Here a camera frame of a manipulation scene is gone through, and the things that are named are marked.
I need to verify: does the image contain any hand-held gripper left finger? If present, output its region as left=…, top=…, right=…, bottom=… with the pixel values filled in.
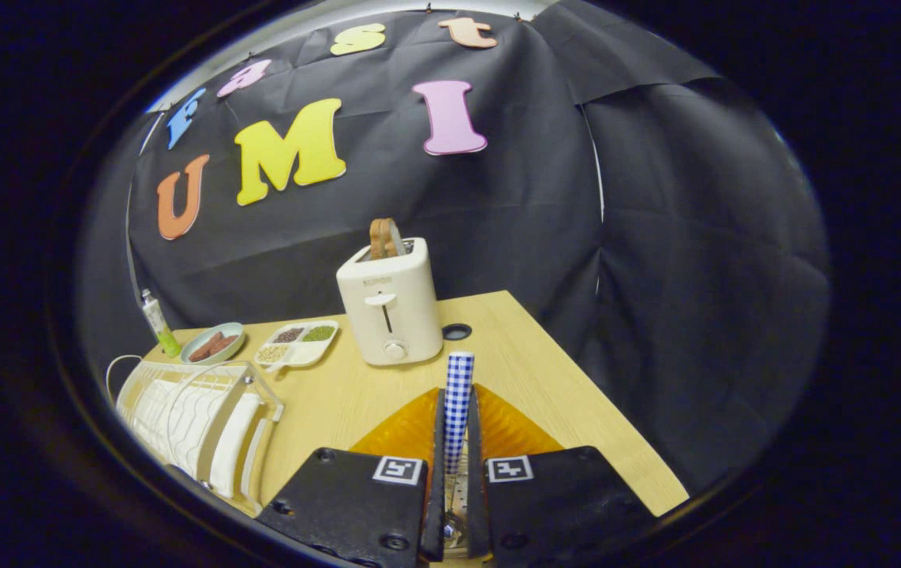
left=257, top=387, right=446, bottom=565

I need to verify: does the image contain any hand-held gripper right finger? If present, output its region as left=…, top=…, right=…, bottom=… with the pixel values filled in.
left=466, top=384, right=656, bottom=562

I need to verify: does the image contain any metal wire basket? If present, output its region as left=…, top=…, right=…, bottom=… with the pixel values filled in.
left=444, top=465, right=470, bottom=557

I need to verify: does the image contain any blue checkered handle spoon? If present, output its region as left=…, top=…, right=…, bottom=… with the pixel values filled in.
left=443, top=352, right=476, bottom=476

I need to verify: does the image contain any white wire dish rack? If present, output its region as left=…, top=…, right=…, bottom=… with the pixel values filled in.
left=106, top=355, right=286, bottom=506

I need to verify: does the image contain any white divided dish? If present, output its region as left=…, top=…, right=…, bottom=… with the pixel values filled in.
left=253, top=319, right=339, bottom=372

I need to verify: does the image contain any pale green plate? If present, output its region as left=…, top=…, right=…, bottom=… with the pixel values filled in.
left=181, top=322, right=246, bottom=365

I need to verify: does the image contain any cream toaster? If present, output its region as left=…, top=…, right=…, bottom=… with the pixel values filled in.
left=336, top=237, right=444, bottom=367

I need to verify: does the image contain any white drip tray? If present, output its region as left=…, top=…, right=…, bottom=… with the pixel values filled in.
left=135, top=379, right=262, bottom=499

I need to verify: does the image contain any clear bottle with green liquid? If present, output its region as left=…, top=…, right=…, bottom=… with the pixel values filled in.
left=140, top=289, right=181, bottom=357

